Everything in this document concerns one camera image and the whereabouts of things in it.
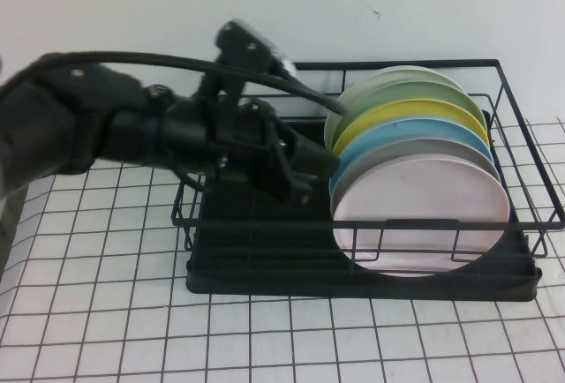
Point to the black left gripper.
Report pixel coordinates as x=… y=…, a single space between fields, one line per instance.
x=238 y=140

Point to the pink plate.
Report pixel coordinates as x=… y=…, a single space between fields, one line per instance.
x=419 y=200

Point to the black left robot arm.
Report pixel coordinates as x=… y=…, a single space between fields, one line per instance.
x=66 y=114

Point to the blue plate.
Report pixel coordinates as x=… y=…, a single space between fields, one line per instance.
x=375 y=136

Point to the grey plate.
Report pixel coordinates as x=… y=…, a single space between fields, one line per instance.
x=397 y=150

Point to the pale mint plate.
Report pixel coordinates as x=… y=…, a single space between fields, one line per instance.
x=366 y=85

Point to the yellow plate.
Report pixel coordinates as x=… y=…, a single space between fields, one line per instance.
x=397 y=111

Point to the green plate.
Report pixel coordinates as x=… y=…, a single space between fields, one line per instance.
x=397 y=94

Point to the black plastic drip tray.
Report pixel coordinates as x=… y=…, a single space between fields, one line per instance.
x=265 y=279

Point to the white black-grid tablecloth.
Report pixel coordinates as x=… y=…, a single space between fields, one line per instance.
x=110 y=290

